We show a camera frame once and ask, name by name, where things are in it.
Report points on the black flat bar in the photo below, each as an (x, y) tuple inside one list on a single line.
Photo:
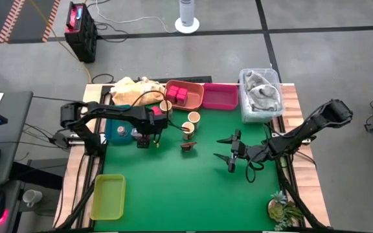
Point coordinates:
[(189, 79)]

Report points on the yellow-green plastic bin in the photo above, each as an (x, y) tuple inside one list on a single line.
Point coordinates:
[(108, 197)]

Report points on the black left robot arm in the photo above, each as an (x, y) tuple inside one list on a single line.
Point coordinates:
[(108, 111)]

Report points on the small glass spice jar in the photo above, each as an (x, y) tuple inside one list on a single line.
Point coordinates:
[(121, 131)]

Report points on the black table frame rail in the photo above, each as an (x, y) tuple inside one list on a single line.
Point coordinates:
[(83, 204), (298, 202)]

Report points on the green table mat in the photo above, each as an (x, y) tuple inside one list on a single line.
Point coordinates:
[(189, 194)]

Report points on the clear plastic storage container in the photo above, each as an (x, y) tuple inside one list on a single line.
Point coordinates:
[(261, 116)]

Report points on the pink plastic bin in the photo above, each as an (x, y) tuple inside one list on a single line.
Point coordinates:
[(220, 97)]

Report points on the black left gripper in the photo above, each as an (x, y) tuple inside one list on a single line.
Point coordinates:
[(152, 124)]

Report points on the teal plastic bin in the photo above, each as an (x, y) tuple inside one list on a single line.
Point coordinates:
[(113, 136)]

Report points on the yellow crumpled cloth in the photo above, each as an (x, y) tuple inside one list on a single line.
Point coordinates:
[(128, 92)]

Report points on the potted succulent plant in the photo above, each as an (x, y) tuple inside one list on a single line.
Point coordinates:
[(282, 210)]

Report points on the grey crumpled cloth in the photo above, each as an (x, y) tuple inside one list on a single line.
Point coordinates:
[(262, 94)]

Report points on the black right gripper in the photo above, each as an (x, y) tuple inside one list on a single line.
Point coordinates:
[(248, 152)]

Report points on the white mug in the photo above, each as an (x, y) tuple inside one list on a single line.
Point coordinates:
[(32, 196)]

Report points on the white tower fan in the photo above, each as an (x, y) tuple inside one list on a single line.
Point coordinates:
[(186, 19)]

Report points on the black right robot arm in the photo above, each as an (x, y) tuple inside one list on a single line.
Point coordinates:
[(303, 132)]

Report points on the orange plastic bin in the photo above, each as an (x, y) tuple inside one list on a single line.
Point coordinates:
[(195, 97)]

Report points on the grey desk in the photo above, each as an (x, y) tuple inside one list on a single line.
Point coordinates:
[(15, 129)]

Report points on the black and red toolbox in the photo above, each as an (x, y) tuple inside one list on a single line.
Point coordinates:
[(81, 32)]

